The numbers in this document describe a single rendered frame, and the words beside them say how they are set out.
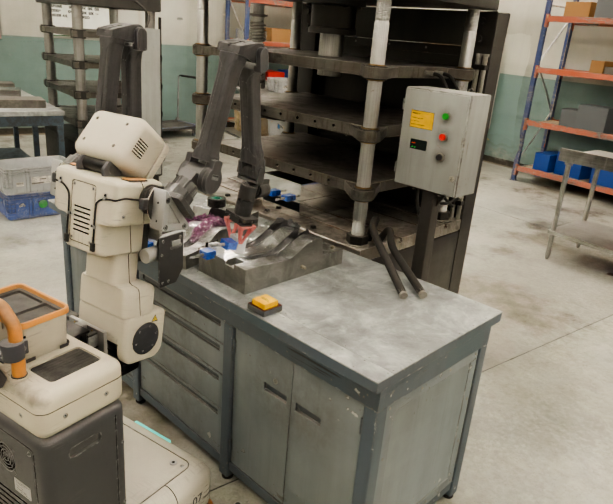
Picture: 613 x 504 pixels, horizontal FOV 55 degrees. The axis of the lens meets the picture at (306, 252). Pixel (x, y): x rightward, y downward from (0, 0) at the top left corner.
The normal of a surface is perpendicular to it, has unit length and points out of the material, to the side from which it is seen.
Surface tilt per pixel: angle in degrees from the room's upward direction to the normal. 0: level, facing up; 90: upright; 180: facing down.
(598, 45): 90
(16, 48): 90
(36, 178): 92
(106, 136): 48
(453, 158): 90
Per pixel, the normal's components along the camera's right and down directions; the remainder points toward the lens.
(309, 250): 0.71, 0.29
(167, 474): 0.07, -0.93
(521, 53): -0.80, 0.15
